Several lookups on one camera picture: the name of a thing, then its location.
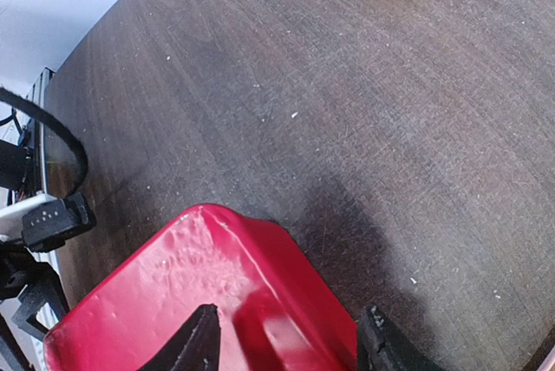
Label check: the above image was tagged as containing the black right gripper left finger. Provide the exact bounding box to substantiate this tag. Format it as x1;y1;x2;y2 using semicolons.
140;304;221;371

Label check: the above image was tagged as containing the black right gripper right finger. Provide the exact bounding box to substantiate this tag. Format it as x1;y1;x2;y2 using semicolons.
356;304;443;371

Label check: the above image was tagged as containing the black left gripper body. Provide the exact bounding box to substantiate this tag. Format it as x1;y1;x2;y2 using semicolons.
1;139;96;336

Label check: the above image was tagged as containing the red tin lid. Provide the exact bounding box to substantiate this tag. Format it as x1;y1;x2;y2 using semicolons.
44;205;256;370

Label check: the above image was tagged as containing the red tin box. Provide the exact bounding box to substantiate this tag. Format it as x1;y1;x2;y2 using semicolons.
198;205;356;370

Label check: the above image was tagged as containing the aluminium front rail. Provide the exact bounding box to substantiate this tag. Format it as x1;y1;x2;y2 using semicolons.
1;68;55;204

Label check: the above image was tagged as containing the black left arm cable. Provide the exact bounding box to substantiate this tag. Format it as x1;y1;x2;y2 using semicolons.
0;87;90;199

